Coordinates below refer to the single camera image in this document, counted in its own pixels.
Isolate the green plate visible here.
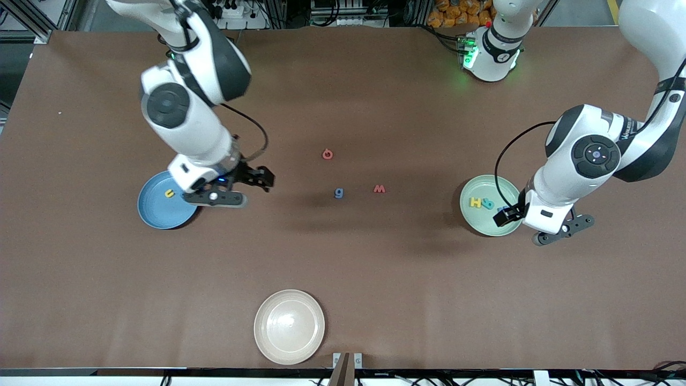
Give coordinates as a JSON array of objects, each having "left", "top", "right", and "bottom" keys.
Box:
[{"left": 459, "top": 175, "right": 525, "bottom": 237}]

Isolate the blue plate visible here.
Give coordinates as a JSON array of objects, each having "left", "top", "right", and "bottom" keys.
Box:
[{"left": 137, "top": 172, "right": 200, "bottom": 230}]

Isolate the beige plate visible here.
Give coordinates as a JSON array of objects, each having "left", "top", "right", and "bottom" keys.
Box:
[{"left": 253, "top": 289, "right": 326, "bottom": 366}]

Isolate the white power strip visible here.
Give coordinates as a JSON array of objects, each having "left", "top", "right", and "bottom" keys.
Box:
[{"left": 206, "top": 0, "right": 252, "bottom": 19}]

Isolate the black electronics box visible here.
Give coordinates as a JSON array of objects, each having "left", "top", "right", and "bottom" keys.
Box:
[{"left": 310, "top": 0, "right": 389, "bottom": 27}]

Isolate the orange packets pile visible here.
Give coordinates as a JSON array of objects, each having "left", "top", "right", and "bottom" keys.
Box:
[{"left": 428, "top": 0, "right": 494, "bottom": 28}]

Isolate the metal mount bracket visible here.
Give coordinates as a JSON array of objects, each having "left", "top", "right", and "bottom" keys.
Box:
[{"left": 328, "top": 352, "right": 363, "bottom": 386}]

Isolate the aluminium frame post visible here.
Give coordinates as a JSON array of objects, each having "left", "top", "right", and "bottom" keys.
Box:
[{"left": 5, "top": 0, "right": 76, "bottom": 44}]

